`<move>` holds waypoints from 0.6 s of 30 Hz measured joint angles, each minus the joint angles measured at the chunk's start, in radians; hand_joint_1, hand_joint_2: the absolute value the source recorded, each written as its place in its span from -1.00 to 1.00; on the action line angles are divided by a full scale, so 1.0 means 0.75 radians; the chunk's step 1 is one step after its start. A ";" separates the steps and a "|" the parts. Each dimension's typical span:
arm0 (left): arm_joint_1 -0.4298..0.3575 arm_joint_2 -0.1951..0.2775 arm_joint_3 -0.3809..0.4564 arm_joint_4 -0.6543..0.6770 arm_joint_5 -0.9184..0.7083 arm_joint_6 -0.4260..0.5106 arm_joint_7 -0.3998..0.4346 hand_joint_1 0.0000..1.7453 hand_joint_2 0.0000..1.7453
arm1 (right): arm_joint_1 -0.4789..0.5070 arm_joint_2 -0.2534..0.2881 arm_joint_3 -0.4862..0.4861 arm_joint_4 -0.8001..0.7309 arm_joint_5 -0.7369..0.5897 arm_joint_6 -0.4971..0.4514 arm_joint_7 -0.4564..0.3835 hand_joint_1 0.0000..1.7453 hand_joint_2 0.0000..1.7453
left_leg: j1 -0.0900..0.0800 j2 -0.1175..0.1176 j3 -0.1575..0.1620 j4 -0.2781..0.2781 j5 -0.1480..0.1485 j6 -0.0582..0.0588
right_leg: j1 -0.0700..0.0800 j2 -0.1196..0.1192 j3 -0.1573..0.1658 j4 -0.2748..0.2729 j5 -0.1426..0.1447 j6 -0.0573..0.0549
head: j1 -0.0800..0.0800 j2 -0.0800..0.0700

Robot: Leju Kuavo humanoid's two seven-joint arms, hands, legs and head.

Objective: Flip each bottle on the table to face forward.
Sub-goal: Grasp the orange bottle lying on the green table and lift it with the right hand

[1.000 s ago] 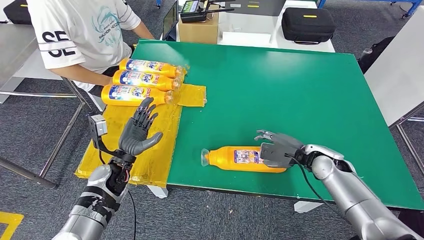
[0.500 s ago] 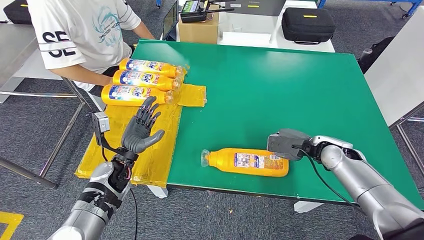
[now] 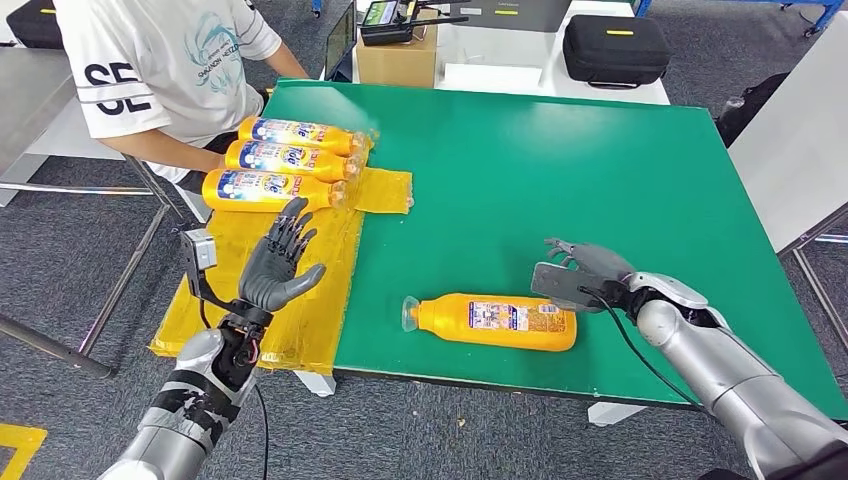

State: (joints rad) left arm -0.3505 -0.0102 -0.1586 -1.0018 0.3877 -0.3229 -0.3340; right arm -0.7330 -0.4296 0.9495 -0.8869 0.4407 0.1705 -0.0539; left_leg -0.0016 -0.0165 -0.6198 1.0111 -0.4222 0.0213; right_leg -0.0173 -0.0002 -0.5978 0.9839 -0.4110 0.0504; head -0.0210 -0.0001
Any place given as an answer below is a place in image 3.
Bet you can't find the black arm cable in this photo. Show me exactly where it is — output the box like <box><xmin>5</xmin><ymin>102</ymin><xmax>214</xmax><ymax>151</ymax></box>
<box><xmin>254</xmin><ymin>384</ymin><xmax>272</xmax><ymax>480</ymax></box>
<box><xmin>579</xmin><ymin>286</ymin><xmax>707</xmax><ymax>412</ymax></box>

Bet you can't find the white table foot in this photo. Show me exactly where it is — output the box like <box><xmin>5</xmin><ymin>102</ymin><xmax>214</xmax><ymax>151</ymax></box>
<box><xmin>586</xmin><ymin>402</ymin><xmax>647</xmax><ymax>429</ymax></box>
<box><xmin>294</xmin><ymin>370</ymin><xmax>338</xmax><ymax>399</ymax></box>

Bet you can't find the orange detergent bottle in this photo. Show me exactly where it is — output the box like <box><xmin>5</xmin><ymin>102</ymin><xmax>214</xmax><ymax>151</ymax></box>
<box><xmin>201</xmin><ymin>168</ymin><xmax>349</xmax><ymax>215</ymax></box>
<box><xmin>237</xmin><ymin>116</ymin><xmax>369</xmax><ymax>158</ymax></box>
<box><xmin>223</xmin><ymin>140</ymin><xmax>364</xmax><ymax>183</ymax></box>
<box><xmin>401</xmin><ymin>292</ymin><xmax>578</xmax><ymax>353</ymax></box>

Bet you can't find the black remote controller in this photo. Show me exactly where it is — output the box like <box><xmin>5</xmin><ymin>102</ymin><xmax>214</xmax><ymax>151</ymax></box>
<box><xmin>358</xmin><ymin>0</ymin><xmax>472</xmax><ymax>48</ymax></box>

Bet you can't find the white table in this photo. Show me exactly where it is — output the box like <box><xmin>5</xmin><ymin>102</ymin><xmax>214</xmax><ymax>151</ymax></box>
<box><xmin>317</xmin><ymin>0</ymin><xmax>670</xmax><ymax>107</ymax></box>

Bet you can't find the white flat box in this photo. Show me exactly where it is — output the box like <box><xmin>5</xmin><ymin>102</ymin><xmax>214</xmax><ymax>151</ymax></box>
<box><xmin>440</xmin><ymin>62</ymin><xmax>545</xmax><ymax>95</ymax></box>

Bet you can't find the person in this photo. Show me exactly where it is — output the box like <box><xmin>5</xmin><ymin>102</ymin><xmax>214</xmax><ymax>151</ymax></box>
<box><xmin>52</xmin><ymin>0</ymin><xmax>311</xmax><ymax>187</ymax></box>

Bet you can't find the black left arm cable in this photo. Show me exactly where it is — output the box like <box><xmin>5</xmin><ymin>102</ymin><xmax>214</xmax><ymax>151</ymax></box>
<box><xmin>254</xmin><ymin>384</ymin><xmax>272</xmax><ymax>480</ymax></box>

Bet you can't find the blue metal frame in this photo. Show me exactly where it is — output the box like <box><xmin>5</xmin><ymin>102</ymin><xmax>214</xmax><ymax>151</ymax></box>
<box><xmin>632</xmin><ymin>0</ymin><xmax>848</xmax><ymax>38</ymax></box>

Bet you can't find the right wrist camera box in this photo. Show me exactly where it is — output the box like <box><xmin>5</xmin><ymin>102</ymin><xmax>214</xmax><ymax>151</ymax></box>
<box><xmin>529</xmin><ymin>262</ymin><xmax>607</xmax><ymax>313</ymax></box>

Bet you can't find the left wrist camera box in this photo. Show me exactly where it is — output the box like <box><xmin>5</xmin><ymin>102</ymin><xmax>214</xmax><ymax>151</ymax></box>
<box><xmin>180</xmin><ymin>228</ymin><xmax>219</xmax><ymax>299</ymax></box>

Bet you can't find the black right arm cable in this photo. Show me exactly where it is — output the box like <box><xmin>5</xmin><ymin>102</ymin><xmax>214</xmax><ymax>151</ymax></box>
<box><xmin>579</xmin><ymin>286</ymin><xmax>707</xmax><ymax>412</ymax></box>

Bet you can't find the black tablet screen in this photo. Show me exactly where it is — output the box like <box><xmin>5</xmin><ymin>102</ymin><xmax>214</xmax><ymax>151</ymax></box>
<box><xmin>323</xmin><ymin>1</ymin><xmax>359</xmax><ymax>84</ymax></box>

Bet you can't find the yellow tape mat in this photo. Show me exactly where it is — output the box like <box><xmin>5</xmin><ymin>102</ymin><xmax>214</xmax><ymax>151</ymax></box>
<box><xmin>148</xmin><ymin>132</ymin><xmax>415</xmax><ymax>378</ymax></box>

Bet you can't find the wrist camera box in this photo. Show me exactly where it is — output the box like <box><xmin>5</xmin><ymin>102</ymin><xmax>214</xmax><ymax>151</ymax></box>
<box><xmin>529</xmin><ymin>262</ymin><xmax>607</xmax><ymax>313</ymax></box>
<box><xmin>180</xmin><ymin>228</ymin><xmax>219</xmax><ymax>299</ymax></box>

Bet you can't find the black bag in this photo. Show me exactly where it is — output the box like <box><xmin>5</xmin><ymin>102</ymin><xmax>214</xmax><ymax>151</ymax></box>
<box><xmin>714</xmin><ymin>71</ymin><xmax>790</xmax><ymax>148</ymax></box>

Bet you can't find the grey metal table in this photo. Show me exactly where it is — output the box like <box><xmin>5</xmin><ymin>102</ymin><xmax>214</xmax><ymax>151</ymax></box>
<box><xmin>0</xmin><ymin>49</ymin><xmax>190</xmax><ymax>382</ymax></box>
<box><xmin>725</xmin><ymin>9</ymin><xmax>848</xmax><ymax>359</ymax></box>

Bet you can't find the cardboard box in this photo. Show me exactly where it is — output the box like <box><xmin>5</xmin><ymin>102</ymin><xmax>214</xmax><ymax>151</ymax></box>
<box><xmin>354</xmin><ymin>9</ymin><xmax>440</xmax><ymax>91</ymax></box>

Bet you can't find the green table board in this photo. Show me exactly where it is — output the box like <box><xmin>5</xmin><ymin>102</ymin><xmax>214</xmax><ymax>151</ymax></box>
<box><xmin>248</xmin><ymin>78</ymin><xmax>848</xmax><ymax>423</ymax></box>

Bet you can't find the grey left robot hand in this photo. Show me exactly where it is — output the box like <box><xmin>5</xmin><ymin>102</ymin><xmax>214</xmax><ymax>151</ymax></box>
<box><xmin>238</xmin><ymin>196</ymin><xmax>328</xmax><ymax>314</ymax></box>

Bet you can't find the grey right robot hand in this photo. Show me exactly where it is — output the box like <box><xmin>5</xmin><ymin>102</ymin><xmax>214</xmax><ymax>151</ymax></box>
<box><xmin>544</xmin><ymin>237</ymin><xmax>637</xmax><ymax>313</ymax></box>

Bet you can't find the black carrying case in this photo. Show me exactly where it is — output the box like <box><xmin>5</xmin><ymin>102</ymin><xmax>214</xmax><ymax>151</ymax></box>
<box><xmin>5</xmin><ymin>0</ymin><xmax>64</xmax><ymax>51</ymax></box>
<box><xmin>561</xmin><ymin>14</ymin><xmax>672</xmax><ymax>91</ymax></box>

